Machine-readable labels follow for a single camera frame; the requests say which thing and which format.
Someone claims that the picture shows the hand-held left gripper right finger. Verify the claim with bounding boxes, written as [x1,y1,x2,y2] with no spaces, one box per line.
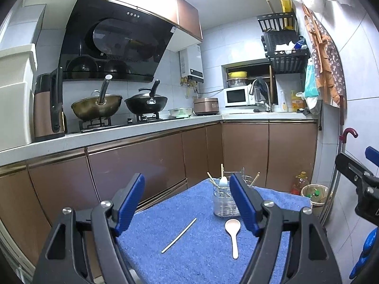
[230,173,342,284]

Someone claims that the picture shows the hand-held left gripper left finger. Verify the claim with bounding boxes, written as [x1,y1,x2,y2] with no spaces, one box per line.
[36,173,145,284]

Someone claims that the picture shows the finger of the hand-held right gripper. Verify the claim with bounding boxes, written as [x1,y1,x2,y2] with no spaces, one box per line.
[365,146,379,163]
[335,152,379,204]

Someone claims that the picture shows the clear utensil holder wire basket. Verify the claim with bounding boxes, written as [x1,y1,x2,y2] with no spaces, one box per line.
[207,168,261,217]

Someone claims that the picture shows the white plastic spoon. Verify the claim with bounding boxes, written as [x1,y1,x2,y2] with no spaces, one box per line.
[224,219,241,259]

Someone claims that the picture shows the pale thin chopstick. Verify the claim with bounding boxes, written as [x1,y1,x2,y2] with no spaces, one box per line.
[161,218,197,254]

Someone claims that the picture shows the brown lower cabinets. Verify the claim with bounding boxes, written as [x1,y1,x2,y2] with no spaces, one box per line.
[0,120,319,274]

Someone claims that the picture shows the trash bin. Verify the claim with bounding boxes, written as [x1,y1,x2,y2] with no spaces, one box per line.
[300,184,330,211]

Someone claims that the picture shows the cooking oil bottle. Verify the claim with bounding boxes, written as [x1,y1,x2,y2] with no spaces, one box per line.
[292,172,310,196]

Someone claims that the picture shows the blue fluffy towel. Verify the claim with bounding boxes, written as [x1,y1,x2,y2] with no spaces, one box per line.
[117,178,312,284]

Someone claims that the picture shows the white kitchen countertop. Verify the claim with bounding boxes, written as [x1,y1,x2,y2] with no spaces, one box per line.
[0,113,319,166]

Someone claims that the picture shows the gas stove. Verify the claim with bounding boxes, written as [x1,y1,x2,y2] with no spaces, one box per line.
[78,112,164,133]

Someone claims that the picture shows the yellow dish soap bottle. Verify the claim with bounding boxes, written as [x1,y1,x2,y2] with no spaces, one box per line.
[290,90,301,112]

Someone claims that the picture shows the light blue plastic bag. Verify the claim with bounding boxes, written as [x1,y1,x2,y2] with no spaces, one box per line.
[303,59,319,98]

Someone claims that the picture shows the black wok with lid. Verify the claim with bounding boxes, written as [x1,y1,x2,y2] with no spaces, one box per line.
[124,80,168,115]

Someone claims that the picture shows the brass coloured wok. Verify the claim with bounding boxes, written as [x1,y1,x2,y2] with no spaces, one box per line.
[71,75,123,122]

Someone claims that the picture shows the orange patterned apron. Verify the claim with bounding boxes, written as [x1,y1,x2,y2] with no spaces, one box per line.
[302,3,347,107]

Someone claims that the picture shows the brown rice cooker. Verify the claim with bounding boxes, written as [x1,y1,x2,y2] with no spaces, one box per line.
[193,97,220,116]

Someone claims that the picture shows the white microwave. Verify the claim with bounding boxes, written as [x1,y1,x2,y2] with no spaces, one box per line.
[223,86,257,107]

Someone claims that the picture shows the steel faucet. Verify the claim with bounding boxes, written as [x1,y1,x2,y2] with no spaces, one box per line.
[249,78,272,113]

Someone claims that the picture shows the brown electric kettle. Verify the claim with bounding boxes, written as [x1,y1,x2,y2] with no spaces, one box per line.
[33,67,68,142]

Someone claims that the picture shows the white water heater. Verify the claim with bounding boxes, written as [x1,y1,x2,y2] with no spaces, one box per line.
[179,44,205,83]

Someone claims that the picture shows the white plastic storage boxes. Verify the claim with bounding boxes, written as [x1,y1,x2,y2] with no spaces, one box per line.
[0,4,46,152]

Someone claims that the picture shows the black range hood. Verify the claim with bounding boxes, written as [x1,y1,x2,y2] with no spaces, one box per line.
[58,0,175,83]

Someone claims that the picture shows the wooden rolling pin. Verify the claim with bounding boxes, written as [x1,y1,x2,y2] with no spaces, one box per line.
[266,0,275,32]

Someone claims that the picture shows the blue twisted cable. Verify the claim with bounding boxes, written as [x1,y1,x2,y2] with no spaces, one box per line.
[349,228,379,279]

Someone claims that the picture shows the red umbrella handle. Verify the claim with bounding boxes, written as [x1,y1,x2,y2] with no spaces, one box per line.
[339,128,359,143]

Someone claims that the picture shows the black wall rack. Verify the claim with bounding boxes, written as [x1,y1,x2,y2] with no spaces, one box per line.
[257,13,311,73]

